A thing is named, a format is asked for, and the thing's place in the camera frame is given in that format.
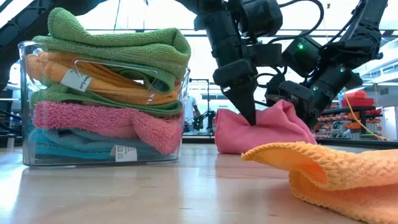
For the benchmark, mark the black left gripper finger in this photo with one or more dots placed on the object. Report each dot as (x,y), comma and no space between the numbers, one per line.
(245,102)

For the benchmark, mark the pink microfiber towel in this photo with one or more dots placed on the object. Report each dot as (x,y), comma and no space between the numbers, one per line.
(93,119)
(248,137)

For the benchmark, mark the green microfiber towel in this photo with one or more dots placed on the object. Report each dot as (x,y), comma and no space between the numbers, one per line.
(77,98)
(124,43)

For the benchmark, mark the orange microfiber towel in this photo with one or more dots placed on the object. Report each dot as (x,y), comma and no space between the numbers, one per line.
(342,174)
(109,84)

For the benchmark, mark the blue microfiber towel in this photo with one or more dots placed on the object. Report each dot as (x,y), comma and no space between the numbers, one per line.
(62,147)

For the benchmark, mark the clear plastic bin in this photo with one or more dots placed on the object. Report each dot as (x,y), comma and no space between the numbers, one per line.
(23,149)

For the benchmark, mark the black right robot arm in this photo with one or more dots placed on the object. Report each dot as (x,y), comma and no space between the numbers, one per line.
(367,31)

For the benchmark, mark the black tripod stand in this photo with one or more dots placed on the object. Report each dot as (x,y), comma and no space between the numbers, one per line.
(207,93)

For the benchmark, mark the black shelf with orange bins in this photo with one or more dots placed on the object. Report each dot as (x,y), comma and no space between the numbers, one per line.
(342,121)

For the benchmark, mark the red object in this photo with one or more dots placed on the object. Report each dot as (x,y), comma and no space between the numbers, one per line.
(357,99)

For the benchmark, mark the person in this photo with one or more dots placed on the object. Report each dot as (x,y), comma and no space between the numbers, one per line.
(190,109)

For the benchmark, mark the grey cabinet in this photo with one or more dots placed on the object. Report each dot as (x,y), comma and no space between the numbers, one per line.
(391,123)

